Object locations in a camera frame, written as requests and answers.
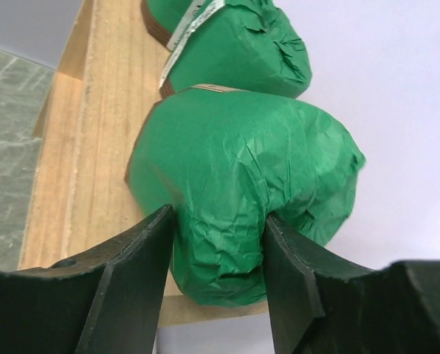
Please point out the wooden shelf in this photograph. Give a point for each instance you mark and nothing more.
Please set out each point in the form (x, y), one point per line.
(102, 90)

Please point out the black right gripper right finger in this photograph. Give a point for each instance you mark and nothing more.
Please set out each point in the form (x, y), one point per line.
(320, 302)

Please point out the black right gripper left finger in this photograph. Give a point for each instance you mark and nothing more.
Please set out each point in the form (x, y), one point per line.
(106, 299)

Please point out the green roll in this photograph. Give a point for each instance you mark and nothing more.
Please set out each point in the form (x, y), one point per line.
(166, 20)
(249, 45)
(225, 159)

